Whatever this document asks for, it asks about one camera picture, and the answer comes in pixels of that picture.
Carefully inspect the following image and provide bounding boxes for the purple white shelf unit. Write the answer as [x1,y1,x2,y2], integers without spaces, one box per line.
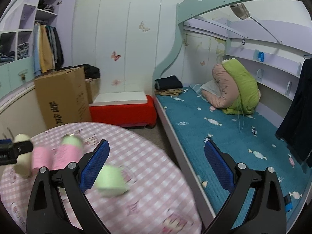
[1,0,62,64]

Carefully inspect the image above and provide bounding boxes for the teal bunk bed frame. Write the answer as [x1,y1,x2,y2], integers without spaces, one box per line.
[153,0,311,233]

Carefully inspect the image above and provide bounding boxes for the pink plush pillow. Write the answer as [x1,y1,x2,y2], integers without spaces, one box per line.
[201,64,241,110]

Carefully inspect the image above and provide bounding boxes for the dark hanging garment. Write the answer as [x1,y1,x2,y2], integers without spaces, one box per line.
[276,58,312,168]

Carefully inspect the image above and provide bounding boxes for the small cardboard box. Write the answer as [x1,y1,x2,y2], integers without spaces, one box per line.
[85,78,100,104]

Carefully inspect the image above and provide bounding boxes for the hanging clothes row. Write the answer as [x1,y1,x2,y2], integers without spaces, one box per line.
[33,22,64,77]

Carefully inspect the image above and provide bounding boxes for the purple wall shelves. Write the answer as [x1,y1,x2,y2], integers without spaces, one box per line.
[184,17,311,100]

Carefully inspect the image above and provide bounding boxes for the teal candy print mattress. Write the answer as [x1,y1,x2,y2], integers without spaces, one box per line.
[155,85,311,229]

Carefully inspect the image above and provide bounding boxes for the green pillow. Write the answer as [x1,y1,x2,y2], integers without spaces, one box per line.
[222,58,261,116]

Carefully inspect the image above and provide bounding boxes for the white board on box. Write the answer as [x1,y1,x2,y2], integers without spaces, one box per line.
[89,91,148,106]

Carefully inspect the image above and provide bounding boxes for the large cardboard box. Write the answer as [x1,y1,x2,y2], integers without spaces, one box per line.
[34,68,91,129]

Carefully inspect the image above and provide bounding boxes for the teal drawer cabinet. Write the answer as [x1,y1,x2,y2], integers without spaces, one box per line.
[1,57,34,98]

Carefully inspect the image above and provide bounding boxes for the cream lower cabinet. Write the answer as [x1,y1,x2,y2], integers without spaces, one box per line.
[1,82,47,139]

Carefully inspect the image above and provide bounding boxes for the small green cup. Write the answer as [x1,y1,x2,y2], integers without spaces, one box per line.
[94,165,129,198]

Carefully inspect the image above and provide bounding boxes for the pink checkered tablecloth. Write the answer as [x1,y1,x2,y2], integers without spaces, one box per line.
[1,123,201,233]

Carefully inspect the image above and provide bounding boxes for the folded black clothes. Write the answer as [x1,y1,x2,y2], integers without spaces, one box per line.
[154,75,183,91]

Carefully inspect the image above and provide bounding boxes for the cream white cup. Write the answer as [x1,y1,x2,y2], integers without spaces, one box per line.
[13,134,32,179]

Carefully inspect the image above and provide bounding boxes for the small blue shelf box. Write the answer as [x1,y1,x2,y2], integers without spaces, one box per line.
[258,52,264,62]

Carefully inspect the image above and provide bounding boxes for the pink plastic cup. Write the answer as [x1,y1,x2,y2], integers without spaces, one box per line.
[32,146,53,174]

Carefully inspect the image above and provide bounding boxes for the tall green pink can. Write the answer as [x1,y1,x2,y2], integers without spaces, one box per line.
[52,134,84,170]

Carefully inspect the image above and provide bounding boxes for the black clothes on box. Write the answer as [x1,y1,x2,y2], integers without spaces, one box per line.
[74,64,100,80]

